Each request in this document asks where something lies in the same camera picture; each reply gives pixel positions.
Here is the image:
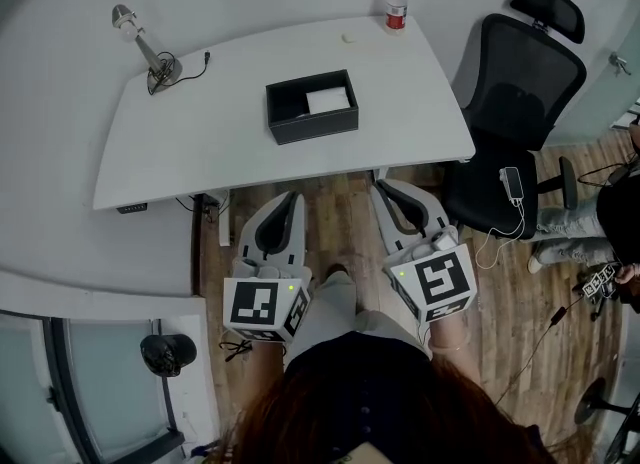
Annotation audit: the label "metal door handle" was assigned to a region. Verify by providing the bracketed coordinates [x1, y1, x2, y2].
[608, 51, 633, 77]

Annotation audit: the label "person's beige trousers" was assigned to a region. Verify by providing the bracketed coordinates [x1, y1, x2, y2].
[288, 271, 432, 369]

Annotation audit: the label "person's left forearm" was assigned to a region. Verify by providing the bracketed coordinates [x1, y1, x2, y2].
[243, 339, 289, 406]

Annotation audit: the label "person's dark top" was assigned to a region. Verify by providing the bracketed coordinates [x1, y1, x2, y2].
[283, 330, 441, 464]

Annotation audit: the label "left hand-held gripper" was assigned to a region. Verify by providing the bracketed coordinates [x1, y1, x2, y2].
[221, 190, 314, 344]

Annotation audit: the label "black cable bundle on floor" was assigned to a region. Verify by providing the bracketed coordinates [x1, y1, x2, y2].
[219, 339, 254, 364]

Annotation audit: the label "white square box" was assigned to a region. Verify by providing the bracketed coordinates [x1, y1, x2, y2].
[305, 86, 351, 116]

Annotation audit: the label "black lamp power cable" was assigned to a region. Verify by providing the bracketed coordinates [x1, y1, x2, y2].
[147, 50, 212, 96]

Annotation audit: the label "person's right forearm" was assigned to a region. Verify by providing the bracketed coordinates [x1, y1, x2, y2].
[428, 319, 482, 389]

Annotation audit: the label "black round chair base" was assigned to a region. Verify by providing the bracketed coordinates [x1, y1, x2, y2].
[573, 376, 640, 464]

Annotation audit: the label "clear bottle red cap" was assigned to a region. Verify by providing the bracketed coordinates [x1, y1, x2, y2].
[384, 0, 410, 34]

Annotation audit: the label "white desk leg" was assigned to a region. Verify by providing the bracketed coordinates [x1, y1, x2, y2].
[217, 191, 233, 248]

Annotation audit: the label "black leather box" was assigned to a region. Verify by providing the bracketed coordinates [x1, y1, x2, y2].
[265, 69, 361, 147]

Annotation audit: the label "thin black floor cable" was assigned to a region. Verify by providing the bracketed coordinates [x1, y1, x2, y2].
[498, 295, 587, 406]

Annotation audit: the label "dark window frame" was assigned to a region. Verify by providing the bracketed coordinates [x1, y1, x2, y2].
[43, 316, 187, 464]

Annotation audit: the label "metal desk lamp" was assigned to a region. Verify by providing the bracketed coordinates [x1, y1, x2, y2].
[111, 3, 184, 96]

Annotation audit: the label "white charging cable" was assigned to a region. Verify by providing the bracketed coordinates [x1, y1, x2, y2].
[474, 199, 527, 270]

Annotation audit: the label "black mesh office chair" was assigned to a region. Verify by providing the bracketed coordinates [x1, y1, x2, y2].
[442, 0, 588, 241]

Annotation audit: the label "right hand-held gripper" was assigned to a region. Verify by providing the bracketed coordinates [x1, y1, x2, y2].
[372, 180, 478, 326]

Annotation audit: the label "black cap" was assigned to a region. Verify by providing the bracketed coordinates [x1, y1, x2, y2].
[139, 333, 198, 379]

